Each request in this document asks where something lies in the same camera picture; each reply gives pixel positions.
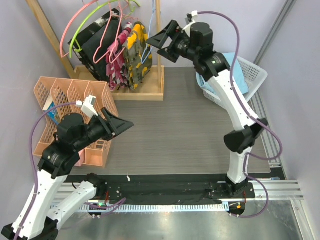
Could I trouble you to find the green plastic hanger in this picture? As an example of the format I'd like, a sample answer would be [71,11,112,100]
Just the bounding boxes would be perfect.
[68,0,141,59]

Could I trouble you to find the pink camouflage trousers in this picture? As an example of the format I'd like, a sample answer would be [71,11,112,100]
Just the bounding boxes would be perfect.
[106,22,133,91]

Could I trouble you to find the black garment on hanger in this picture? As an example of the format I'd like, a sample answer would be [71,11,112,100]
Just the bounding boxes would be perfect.
[72,8,120,82]

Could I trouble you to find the light blue wire hanger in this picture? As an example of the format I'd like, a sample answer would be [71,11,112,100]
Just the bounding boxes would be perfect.
[141,0,156,64]

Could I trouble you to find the wooden clothes rack frame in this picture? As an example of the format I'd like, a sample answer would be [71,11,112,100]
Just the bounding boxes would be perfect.
[26,0,165,102]

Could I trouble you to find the aluminium rail profile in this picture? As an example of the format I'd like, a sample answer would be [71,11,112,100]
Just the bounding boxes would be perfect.
[250,180,304,201]

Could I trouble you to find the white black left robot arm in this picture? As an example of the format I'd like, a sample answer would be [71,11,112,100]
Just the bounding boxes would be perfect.
[1,107,134,240]

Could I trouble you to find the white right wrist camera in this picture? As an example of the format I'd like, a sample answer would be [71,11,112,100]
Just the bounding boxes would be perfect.
[185,10,198,28]

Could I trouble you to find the yellow camouflage trousers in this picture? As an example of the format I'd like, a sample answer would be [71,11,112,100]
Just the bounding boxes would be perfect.
[123,21,153,90]

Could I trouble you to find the pink cube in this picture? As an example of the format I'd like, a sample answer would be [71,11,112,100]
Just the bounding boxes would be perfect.
[74,157,85,167]

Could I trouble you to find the pink plastic hanger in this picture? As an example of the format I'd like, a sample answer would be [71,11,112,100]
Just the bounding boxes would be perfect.
[59,0,101,58]

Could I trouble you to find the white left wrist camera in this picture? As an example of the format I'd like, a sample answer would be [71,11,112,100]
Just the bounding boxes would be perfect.
[75,95,98,118]

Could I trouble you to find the orange plastic file organizer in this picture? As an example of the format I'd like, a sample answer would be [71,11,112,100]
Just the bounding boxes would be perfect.
[33,77,119,167]

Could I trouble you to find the blue white book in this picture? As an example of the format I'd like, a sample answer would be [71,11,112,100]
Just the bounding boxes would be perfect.
[42,100,61,125]

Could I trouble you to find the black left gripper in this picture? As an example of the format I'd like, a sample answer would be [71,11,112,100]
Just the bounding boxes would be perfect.
[74,107,134,151]

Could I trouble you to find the white slotted cable duct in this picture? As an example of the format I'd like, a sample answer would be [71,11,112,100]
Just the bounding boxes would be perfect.
[79,202,230,213]

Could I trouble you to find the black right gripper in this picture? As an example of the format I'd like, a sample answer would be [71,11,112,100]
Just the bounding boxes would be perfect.
[145,20,199,64]

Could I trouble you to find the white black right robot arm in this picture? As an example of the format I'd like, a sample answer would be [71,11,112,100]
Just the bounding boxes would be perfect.
[146,20,268,198]

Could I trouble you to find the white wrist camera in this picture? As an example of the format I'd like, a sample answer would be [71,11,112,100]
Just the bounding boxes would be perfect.
[75,95,98,118]
[185,10,198,28]

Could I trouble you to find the white plastic mesh basket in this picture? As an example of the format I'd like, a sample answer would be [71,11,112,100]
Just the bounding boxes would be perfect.
[202,56,268,109]

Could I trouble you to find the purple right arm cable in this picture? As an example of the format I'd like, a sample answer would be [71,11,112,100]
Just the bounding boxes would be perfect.
[196,10,283,218]

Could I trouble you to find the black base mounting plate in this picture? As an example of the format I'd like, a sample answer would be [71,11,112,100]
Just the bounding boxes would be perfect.
[53,173,256,201]

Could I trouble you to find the pink wire hanger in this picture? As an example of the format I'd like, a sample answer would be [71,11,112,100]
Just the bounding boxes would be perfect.
[92,0,138,64]

